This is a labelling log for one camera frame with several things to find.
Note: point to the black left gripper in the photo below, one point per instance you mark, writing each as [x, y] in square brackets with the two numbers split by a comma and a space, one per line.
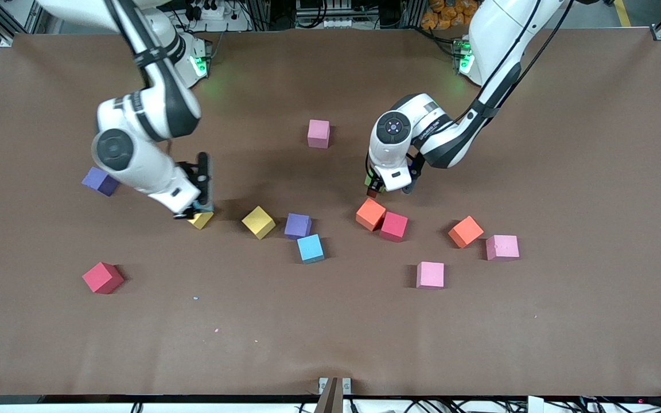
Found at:
[372, 185]

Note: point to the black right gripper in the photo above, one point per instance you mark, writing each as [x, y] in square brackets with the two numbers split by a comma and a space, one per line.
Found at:
[184, 215]

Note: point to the green foam cube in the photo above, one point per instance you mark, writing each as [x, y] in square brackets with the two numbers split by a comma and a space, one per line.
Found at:
[372, 182]

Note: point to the yellow foam cube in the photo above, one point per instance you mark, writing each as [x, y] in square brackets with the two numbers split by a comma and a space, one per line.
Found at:
[203, 222]
[258, 222]

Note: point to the orange foam cube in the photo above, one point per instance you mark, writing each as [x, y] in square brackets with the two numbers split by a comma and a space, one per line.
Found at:
[370, 215]
[465, 232]

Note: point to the pink foam cube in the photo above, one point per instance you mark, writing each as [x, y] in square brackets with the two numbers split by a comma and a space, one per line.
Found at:
[318, 133]
[430, 275]
[502, 247]

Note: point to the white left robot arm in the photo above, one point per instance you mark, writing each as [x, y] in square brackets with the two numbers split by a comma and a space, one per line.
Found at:
[451, 137]

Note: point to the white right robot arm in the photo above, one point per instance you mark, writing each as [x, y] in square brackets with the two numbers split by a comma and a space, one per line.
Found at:
[135, 160]

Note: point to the red foam cube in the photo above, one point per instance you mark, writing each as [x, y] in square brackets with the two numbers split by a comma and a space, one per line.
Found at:
[393, 226]
[102, 277]

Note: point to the purple foam cube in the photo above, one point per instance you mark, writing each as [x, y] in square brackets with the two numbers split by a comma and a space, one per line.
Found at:
[298, 226]
[100, 180]

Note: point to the white electronic device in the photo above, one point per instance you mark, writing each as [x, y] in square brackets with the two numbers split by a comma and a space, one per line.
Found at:
[325, 23]

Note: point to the orange mesh bag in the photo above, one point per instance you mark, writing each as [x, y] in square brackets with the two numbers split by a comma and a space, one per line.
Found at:
[445, 14]

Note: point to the white power strip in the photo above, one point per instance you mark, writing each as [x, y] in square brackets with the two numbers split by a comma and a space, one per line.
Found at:
[218, 14]

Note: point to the small white box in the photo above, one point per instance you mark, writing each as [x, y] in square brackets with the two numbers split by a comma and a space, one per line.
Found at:
[535, 405]

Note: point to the aluminium frame post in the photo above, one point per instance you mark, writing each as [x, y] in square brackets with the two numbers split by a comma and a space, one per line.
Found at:
[260, 14]
[411, 14]

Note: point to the grey metal bracket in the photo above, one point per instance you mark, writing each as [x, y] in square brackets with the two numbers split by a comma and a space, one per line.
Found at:
[334, 396]

